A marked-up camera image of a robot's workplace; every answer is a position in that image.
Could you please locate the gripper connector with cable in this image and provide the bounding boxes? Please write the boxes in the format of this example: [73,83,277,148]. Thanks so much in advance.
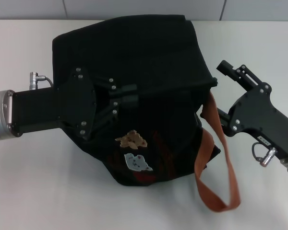
[28,71,55,91]
[252,142,278,166]

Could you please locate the right gripper connector with cable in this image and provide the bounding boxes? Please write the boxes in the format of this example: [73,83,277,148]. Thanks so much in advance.
[252,142,278,166]

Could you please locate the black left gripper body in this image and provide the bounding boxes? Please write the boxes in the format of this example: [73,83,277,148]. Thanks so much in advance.
[12,68,97,140]

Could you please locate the left gripper connector with cable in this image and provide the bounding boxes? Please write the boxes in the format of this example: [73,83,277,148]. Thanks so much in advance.
[28,71,55,91]

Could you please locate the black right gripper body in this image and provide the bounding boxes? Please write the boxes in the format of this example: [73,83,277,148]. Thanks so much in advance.
[226,82,288,161]

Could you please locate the black food bag brown handles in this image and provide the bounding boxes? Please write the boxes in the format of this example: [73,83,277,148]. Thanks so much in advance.
[51,14,242,213]

